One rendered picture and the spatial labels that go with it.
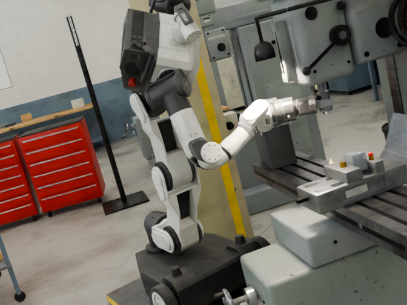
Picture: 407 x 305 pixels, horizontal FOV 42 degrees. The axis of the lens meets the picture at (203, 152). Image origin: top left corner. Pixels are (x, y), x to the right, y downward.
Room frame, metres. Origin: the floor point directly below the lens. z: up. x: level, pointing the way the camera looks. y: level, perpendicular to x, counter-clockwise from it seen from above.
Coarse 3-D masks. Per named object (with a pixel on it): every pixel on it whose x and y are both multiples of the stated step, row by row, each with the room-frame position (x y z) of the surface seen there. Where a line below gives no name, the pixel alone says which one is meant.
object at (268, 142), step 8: (256, 128) 2.49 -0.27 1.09; (272, 128) 2.35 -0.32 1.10; (280, 128) 2.35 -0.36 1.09; (288, 128) 2.36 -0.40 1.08; (256, 136) 2.53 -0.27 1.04; (264, 136) 2.36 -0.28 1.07; (272, 136) 2.35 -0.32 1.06; (280, 136) 2.35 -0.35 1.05; (288, 136) 2.36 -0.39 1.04; (264, 144) 2.40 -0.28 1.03; (272, 144) 2.35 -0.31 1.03; (280, 144) 2.35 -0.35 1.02; (288, 144) 2.36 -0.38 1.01; (264, 152) 2.44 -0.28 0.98; (272, 152) 2.35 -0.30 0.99; (280, 152) 2.35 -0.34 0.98; (288, 152) 2.36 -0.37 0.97; (264, 160) 2.48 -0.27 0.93; (272, 160) 2.35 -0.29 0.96; (280, 160) 2.35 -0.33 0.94; (288, 160) 2.35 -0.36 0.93; (296, 160) 2.36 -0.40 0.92; (272, 168) 2.35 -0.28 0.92
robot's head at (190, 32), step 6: (180, 12) 2.02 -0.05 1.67; (174, 18) 2.03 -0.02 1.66; (186, 18) 2.01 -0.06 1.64; (192, 18) 2.02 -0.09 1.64; (180, 24) 2.01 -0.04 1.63; (192, 24) 1.99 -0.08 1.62; (180, 30) 2.01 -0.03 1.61; (186, 30) 1.98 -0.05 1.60; (192, 30) 1.97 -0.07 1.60; (198, 30) 1.98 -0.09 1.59; (180, 36) 2.04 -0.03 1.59; (186, 36) 1.98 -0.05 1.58; (192, 36) 1.99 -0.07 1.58; (198, 36) 2.02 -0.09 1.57
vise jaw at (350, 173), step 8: (328, 168) 1.80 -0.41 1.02; (336, 168) 1.76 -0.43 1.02; (344, 168) 1.74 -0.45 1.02; (352, 168) 1.72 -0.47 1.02; (360, 168) 1.70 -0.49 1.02; (328, 176) 1.81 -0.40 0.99; (336, 176) 1.75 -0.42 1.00; (344, 176) 1.70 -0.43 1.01; (352, 176) 1.69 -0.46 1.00; (360, 176) 1.70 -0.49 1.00
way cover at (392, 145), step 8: (392, 120) 2.13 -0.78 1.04; (400, 120) 2.08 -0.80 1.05; (392, 128) 2.12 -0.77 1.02; (400, 128) 2.07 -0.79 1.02; (392, 136) 2.10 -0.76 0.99; (400, 136) 2.06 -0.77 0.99; (392, 144) 2.09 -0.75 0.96; (400, 144) 2.04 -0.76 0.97; (384, 152) 2.12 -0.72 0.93; (392, 152) 2.07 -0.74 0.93; (400, 152) 2.02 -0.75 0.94; (392, 160) 2.04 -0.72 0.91; (400, 160) 1.99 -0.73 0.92
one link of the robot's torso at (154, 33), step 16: (128, 16) 2.09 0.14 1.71; (144, 16) 2.10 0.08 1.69; (160, 16) 2.13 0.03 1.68; (128, 32) 2.04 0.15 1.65; (144, 32) 2.06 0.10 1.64; (160, 32) 2.08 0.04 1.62; (128, 48) 1.99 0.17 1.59; (144, 48) 2.01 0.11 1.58; (160, 48) 2.03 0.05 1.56; (176, 48) 2.05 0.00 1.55; (192, 48) 2.07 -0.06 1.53; (128, 64) 2.06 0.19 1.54; (144, 64) 2.05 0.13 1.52; (160, 64) 2.01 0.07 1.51; (176, 64) 2.02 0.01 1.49; (192, 64) 2.03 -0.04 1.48; (128, 80) 2.14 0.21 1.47; (144, 80) 2.13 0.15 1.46; (192, 80) 2.10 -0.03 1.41
